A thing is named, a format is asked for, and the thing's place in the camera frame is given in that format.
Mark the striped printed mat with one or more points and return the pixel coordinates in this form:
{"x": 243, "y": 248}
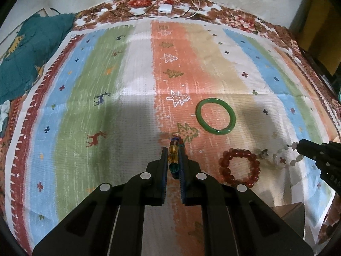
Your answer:
{"x": 80, "y": 98}

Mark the white cloth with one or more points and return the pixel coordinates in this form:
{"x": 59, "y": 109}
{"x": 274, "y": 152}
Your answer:
{"x": 4, "y": 114}

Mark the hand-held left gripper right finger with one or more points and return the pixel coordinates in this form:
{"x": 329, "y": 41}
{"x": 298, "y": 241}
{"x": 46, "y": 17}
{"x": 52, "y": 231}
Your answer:
{"x": 182, "y": 165}

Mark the teal quilt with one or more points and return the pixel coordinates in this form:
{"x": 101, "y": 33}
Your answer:
{"x": 24, "y": 58}

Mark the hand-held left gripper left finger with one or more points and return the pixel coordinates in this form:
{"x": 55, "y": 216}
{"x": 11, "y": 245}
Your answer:
{"x": 163, "y": 165}

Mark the white power adapter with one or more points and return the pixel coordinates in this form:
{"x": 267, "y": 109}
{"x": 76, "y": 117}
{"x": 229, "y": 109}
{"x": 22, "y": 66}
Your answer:
{"x": 165, "y": 8}

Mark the green jade bangle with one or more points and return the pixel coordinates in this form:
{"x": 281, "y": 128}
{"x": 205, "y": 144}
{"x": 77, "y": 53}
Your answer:
{"x": 198, "y": 114}

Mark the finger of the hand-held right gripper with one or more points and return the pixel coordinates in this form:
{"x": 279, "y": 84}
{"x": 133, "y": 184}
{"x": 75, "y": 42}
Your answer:
{"x": 311, "y": 149}
{"x": 330, "y": 174}

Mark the cardboard box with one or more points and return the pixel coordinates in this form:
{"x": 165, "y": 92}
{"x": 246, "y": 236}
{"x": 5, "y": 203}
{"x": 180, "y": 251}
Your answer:
{"x": 290, "y": 221}

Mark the dark wooden cabinet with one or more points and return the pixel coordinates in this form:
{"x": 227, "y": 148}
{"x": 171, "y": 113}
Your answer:
{"x": 319, "y": 18}

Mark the floral bedsheet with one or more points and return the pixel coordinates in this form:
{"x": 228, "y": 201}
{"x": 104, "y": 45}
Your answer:
{"x": 239, "y": 16}

